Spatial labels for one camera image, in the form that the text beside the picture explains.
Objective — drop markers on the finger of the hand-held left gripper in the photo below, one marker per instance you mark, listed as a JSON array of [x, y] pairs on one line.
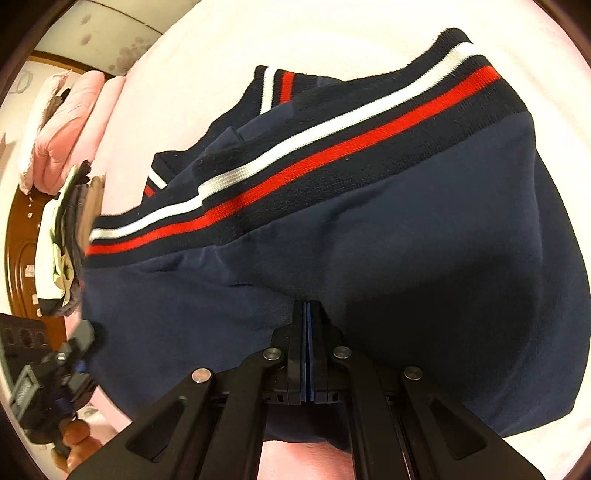
[[83, 344]]

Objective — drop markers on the white printed pillow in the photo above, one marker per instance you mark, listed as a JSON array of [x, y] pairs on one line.
[[46, 240]]

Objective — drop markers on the folded pink quilt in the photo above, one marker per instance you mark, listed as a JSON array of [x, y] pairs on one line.
[[69, 129]]

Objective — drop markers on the pink plush bed blanket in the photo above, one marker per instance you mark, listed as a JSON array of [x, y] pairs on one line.
[[194, 60]]

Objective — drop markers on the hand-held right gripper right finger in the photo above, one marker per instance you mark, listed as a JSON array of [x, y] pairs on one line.
[[316, 337]]

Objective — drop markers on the wooden headboard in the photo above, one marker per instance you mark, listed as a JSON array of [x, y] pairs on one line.
[[23, 258]]

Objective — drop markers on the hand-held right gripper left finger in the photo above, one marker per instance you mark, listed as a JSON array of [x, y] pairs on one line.
[[301, 337]]

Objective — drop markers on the stack of folded clothes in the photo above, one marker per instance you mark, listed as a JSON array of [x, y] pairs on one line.
[[87, 217]]

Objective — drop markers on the light green folded garment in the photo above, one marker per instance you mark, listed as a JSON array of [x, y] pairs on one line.
[[62, 267]]

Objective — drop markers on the person's left hand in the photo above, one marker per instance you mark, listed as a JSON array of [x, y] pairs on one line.
[[76, 436]]

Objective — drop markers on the navy and red baseball jacket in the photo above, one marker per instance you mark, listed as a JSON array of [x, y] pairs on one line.
[[392, 254]]

